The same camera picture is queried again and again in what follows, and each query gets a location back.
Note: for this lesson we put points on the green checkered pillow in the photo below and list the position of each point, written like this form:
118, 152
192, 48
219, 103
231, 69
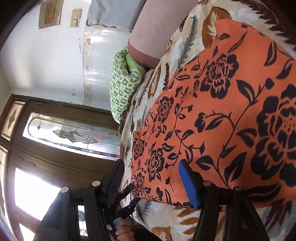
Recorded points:
126, 75

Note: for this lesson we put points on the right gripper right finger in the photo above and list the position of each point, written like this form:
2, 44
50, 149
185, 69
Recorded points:
241, 221

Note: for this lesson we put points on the beige wall switches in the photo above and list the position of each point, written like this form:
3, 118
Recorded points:
75, 18

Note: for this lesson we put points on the grey pillow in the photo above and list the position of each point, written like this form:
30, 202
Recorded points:
114, 13

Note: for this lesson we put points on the wooden stained glass door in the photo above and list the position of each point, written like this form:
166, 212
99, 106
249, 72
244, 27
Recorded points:
47, 145

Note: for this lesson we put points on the person left hand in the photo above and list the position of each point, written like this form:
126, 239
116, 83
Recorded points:
125, 233

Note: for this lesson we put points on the framed wall picture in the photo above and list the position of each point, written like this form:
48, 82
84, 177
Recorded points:
50, 13

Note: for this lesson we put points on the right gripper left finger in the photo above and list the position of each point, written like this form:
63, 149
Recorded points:
61, 222

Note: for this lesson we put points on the orange floral blouse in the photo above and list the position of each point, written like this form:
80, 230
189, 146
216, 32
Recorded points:
230, 114

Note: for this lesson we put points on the leaf pattern blanket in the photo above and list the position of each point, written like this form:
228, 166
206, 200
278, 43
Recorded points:
194, 34

